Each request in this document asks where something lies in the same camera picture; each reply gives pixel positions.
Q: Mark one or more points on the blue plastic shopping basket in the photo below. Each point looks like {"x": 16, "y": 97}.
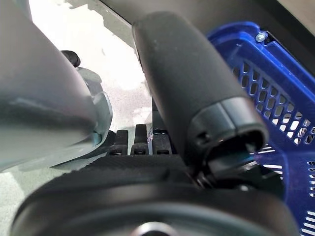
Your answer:
{"x": 229, "y": 39}

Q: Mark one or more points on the silver right robot leg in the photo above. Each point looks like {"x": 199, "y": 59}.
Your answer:
{"x": 37, "y": 86}

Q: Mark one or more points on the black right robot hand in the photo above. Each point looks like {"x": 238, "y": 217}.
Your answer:
{"x": 197, "y": 86}

